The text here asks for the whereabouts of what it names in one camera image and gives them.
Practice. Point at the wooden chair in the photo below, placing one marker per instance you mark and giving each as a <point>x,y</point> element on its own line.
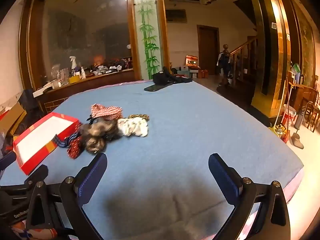
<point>312,116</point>

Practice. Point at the red plaid scrunchie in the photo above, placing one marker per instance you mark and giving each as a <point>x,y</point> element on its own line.
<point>106,111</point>

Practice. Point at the black pouch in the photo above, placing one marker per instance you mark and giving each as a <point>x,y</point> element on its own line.
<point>165,77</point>

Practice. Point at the brown cardboard box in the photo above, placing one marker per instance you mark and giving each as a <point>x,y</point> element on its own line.
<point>12,120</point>

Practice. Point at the wooden stair railing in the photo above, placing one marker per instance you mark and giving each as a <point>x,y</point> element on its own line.
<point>243,57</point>

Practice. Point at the dark red dotted scrunchie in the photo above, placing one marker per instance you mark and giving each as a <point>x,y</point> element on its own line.
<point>75,150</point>

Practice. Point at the glass mug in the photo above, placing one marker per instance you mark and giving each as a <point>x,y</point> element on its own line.
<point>64,76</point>

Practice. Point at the white floral scrunchie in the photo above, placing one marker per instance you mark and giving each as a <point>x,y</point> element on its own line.
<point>132,127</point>

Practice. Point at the red box with white inside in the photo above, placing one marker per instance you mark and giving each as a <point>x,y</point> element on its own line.
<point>42,135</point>

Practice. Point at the grey boot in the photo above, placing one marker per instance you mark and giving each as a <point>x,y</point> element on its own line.
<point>297,141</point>

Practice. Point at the brown wooden door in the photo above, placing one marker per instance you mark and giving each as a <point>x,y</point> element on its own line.
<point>208,50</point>

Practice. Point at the white spray bottle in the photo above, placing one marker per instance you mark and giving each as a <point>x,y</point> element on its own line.
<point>74,63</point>

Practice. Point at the bamboo painted panel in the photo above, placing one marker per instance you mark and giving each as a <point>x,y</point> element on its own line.
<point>148,37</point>

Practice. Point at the grey black organza scrunchie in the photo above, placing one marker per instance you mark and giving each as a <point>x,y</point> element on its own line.
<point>97,135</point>

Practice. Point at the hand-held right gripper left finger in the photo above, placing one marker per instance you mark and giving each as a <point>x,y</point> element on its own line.
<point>91,177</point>

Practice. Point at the grey thermos flask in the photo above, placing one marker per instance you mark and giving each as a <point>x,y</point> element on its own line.
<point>298,120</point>

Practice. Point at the dark jacket on post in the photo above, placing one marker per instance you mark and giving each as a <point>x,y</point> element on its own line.
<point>223,63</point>

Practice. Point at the black smartphone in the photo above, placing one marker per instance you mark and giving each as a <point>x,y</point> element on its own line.
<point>157,87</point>

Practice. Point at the orange gift box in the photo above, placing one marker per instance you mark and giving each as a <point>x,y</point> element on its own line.
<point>192,61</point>

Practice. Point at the wooden brick-pattern counter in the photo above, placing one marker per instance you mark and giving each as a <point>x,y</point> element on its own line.
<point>95,82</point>

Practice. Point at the yellow kettle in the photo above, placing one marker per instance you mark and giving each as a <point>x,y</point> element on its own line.
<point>278,130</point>

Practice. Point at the yellow round tin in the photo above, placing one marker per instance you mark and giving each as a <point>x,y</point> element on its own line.
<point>74,79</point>

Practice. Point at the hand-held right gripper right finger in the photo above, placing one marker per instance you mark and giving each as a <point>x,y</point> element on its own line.
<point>222,177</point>

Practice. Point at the patterned cloth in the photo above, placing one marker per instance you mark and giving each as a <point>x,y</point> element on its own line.
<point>32,232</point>

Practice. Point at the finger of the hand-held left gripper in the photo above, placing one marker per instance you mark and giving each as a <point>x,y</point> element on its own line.
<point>38,173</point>
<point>7,160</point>

